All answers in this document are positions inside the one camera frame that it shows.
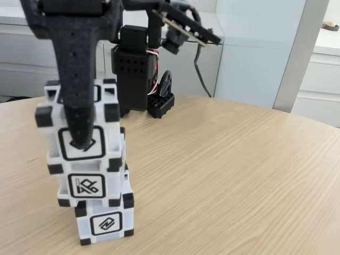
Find white cube layered symbol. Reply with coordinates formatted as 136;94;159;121
35;78;122;162

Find white cube crossed symbol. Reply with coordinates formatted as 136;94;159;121
47;126;127;208

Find white low cabinet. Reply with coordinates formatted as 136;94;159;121
0;14;224;104

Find black round clamp knob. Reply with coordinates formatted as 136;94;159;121
158;70;173;97

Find white cube lightning symbol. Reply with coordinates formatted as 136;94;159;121
74;169;134;247

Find grey metal column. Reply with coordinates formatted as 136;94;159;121
271;0;332;115

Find white drawer unit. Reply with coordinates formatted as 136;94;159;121
291;26;340;128

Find red white servo cable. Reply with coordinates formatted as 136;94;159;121
147;48;162;96

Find camera board on black mount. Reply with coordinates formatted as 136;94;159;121
152;4;223;55

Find black camera cable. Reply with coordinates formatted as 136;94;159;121
193;41;214;98

